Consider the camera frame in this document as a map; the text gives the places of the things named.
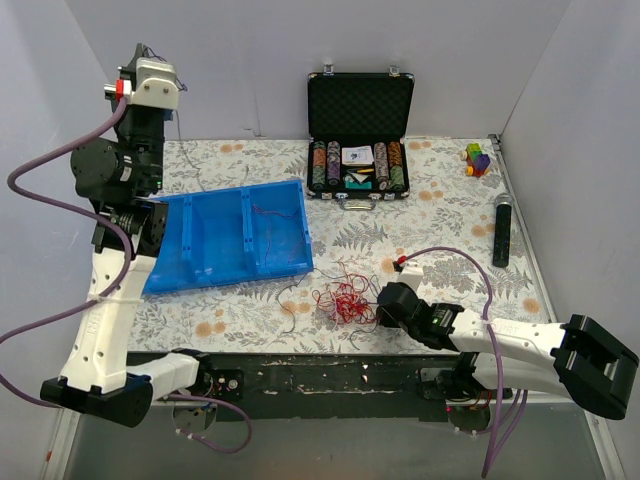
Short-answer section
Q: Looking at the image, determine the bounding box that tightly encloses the purple wire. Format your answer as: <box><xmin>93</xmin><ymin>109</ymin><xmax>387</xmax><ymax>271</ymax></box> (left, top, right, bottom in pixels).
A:
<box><xmin>275</xmin><ymin>279</ymin><xmax>311</xmax><ymax>335</ymax></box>

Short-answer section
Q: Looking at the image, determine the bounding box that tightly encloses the thin red wire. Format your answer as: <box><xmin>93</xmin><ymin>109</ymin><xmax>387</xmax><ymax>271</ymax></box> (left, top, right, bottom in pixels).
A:
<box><xmin>250</xmin><ymin>201</ymin><xmax>307</xmax><ymax>269</ymax></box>

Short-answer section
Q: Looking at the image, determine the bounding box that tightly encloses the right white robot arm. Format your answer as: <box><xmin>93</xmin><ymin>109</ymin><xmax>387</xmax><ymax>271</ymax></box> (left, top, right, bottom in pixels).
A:
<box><xmin>377</xmin><ymin>282</ymin><xmax>639</xmax><ymax>420</ymax></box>

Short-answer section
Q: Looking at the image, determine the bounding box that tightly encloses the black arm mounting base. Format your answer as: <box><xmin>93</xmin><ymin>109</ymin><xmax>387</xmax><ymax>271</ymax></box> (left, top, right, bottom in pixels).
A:
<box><xmin>185</xmin><ymin>353</ymin><xmax>460</xmax><ymax>422</ymax></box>

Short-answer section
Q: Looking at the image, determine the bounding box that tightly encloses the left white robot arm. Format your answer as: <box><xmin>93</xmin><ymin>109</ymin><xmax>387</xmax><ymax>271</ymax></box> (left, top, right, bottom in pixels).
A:
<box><xmin>40</xmin><ymin>44</ymin><xmax>213</xmax><ymax>427</ymax></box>

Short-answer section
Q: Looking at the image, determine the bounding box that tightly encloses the black handheld microphone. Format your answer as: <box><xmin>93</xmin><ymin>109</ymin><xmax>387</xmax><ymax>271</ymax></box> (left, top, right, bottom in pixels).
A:
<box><xmin>492</xmin><ymin>193</ymin><xmax>513</xmax><ymax>268</ymax></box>

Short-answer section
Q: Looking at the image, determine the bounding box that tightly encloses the blue plastic divided bin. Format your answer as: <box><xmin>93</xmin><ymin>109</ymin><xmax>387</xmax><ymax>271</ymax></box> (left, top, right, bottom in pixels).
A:
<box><xmin>143</xmin><ymin>180</ymin><xmax>314</xmax><ymax>295</ymax></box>

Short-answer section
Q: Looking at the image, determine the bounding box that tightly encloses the floral table mat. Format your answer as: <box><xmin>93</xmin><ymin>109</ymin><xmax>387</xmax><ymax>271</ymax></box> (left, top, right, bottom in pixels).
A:
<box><xmin>128</xmin><ymin>138</ymin><xmax>554</xmax><ymax>354</ymax></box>

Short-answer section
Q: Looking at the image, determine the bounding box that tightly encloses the playing card deck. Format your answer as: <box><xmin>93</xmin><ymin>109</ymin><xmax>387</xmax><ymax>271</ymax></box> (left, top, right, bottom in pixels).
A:
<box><xmin>341</xmin><ymin>145</ymin><xmax>374</xmax><ymax>166</ymax></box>

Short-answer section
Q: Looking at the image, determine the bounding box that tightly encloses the colourful toy block train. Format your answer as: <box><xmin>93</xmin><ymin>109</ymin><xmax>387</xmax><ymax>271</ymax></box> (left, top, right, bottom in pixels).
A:
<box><xmin>460</xmin><ymin>143</ymin><xmax>491</xmax><ymax>178</ymax></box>

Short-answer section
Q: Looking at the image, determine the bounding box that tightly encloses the black poker chip case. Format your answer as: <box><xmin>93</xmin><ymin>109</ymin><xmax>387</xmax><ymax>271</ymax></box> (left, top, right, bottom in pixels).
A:
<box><xmin>306</xmin><ymin>64</ymin><xmax>415</xmax><ymax>205</ymax></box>

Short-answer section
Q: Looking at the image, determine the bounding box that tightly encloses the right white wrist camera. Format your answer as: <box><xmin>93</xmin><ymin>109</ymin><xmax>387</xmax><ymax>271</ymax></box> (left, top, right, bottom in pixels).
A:
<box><xmin>393</xmin><ymin>256</ymin><xmax>424</xmax><ymax>292</ymax></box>

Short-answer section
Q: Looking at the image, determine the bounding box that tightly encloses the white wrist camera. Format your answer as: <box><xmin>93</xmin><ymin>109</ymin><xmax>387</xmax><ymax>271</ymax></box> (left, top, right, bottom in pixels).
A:
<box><xmin>104</xmin><ymin>57</ymin><xmax>180</xmax><ymax>110</ymax></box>
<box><xmin>393</xmin><ymin>256</ymin><xmax>424</xmax><ymax>292</ymax></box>

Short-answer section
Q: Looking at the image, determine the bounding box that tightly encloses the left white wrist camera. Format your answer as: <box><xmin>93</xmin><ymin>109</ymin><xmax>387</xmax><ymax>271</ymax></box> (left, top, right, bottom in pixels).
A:
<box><xmin>104</xmin><ymin>57</ymin><xmax>180</xmax><ymax>110</ymax></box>

